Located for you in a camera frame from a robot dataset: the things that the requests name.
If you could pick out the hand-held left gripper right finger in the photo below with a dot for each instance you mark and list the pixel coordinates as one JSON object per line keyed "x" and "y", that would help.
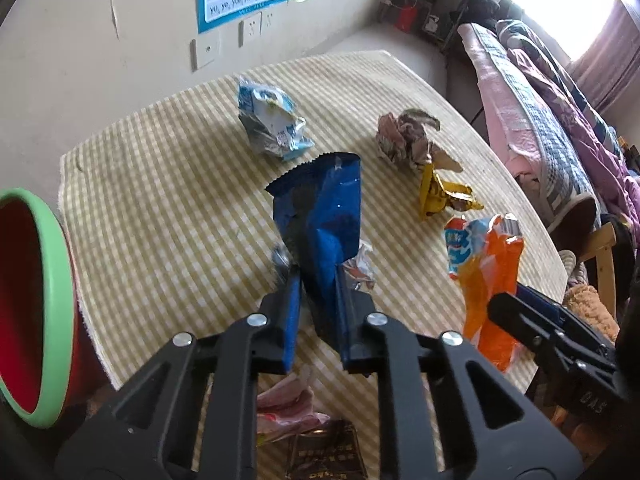
{"x": 344, "y": 320}

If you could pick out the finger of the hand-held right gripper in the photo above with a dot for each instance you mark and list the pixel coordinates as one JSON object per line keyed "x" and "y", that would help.
{"x": 562, "y": 317}
{"x": 517, "y": 322}

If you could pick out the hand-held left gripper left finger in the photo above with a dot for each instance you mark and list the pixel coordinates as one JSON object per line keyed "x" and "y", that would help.
{"x": 290, "y": 320}

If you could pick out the orange plastic wrapper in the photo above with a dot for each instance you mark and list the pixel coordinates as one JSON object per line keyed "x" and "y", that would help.
{"x": 487, "y": 280}

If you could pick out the dark blue snack wrapper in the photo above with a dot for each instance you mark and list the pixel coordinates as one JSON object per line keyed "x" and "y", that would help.
{"x": 325, "y": 225}

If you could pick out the yellow foil wrapper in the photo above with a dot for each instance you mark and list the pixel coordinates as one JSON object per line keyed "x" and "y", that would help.
{"x": 440, "y": 192}

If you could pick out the brown paper wrapper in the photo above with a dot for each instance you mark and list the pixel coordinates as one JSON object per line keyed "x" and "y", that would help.
{"x": 405, "y": 137}

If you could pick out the red bucket with green rim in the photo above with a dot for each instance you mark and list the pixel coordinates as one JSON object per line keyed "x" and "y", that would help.
{"x": 25, "y": 300}

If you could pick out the tan fluffy cushion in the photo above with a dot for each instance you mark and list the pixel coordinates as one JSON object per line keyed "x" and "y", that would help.
{"x": 590, "y": 305}

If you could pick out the grey slippers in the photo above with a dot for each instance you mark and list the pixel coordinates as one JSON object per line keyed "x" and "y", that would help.
{"x": 574, "y": 266}

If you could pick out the small silver wrapper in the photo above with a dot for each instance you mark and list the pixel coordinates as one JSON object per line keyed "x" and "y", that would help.
{"x": 362, "y": 270}

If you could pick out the wooden chair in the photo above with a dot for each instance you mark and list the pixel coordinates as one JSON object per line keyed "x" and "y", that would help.
{"x": 606, "y": 260}

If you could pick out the pink red snack wrapper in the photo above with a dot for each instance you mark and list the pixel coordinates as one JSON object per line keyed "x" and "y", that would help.
{"x": 287, "y": 407}

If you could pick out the dark brown snack wrapper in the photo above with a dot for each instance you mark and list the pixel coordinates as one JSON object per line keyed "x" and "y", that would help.
{"x": 325, "y": 455}

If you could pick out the yellow checked tablecloth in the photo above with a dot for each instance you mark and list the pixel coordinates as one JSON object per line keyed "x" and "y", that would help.
{"x": 175, "y": 185}

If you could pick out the bed with checked cover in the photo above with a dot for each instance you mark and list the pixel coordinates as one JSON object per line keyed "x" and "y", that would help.
{"x": 530, "y": 125}

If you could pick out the blue white crumpled wrapper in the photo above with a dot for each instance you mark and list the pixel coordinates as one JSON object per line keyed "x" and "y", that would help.
{"x": 270, "y": 120}

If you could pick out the purple floral blanket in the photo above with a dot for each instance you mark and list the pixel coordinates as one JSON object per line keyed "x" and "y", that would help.
{"x": 575, "y": 105}

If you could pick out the pink curtain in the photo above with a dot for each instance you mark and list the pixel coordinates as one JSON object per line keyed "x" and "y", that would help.
{"x": 610, "y": 60}

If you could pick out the red container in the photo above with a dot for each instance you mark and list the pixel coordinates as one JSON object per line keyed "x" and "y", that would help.
{"x": 405, "y": 19}

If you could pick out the dark metal shelf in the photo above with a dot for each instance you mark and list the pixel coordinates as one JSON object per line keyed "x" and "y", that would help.
{"x": 430, "y": 0}

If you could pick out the white wall switch plate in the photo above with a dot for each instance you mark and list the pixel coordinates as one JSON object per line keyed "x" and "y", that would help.
{"x": 206, "y": 50}

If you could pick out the small white wall socket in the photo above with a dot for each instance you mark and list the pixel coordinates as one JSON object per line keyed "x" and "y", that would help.
{"x": 267, "y": 19}

